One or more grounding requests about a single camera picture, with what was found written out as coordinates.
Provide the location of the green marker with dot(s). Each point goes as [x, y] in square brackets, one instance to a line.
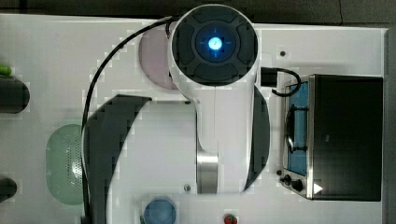
[5, 70]

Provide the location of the grey round plate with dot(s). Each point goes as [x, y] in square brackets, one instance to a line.
[152, 54]

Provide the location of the green perforated colander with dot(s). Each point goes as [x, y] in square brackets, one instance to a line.
[63, 165]

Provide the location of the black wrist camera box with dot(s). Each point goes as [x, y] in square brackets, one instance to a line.
[268, 77]

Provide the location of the black cylinder holder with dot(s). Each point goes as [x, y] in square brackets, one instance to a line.
[14, 95]
[8, 188]

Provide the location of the blue bowl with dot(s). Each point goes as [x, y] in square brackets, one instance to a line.
[160, 211]

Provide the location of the black toaster oven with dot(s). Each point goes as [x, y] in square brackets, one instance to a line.
[333, 138]

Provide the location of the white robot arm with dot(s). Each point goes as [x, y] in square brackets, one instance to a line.
[213, 57]

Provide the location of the red strawberry toy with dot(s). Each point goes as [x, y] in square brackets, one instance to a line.
[230, 219]

